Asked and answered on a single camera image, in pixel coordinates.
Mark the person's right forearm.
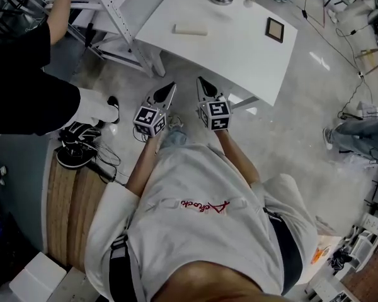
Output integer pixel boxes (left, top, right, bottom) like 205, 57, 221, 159
214, 129, 261, 185

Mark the white box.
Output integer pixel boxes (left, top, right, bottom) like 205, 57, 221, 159
8, 252, 67, 302

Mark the black shoulder strap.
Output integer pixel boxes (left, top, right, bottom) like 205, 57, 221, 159
264, 208, 303, 295
108, 236, 138, 302

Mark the white metal rack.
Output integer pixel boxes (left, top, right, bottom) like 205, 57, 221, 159
0, 0, 164, 78

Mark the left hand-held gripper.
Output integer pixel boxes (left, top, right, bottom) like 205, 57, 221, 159
132, 81, 177, 137

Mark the white table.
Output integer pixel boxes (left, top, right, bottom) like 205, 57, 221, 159
134, 0, 299, 109

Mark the black floor cable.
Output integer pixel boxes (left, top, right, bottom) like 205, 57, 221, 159
297, 0, 374, 119

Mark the white compartment organizer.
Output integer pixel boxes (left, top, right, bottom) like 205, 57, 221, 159
305, 275, 360, 302

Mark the wooden stand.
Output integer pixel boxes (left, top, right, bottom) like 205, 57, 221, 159
355, 35, 378, 75

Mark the person's left forearm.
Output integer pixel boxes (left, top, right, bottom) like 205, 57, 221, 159
125, 133, 164, 198

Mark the cream rectangular block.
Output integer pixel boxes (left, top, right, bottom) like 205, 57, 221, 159
172, 22, 209, 36

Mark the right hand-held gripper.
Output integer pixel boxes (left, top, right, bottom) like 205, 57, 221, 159
196, 76, 233, 131

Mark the person's white shirt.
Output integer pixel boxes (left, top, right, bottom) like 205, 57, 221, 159
84, 143, 319, 302

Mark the person's blue jeans leg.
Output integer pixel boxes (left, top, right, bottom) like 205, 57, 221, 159
161, 126, 188, 149

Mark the dark picture frame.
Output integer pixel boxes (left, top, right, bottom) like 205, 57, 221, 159
265, 16, 285, 43

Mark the small white shelf unit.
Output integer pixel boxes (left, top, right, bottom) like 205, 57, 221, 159
349, 230, 378, 270

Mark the wooden slatted bench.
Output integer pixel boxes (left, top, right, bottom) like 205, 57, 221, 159
47, 151, 110, 270

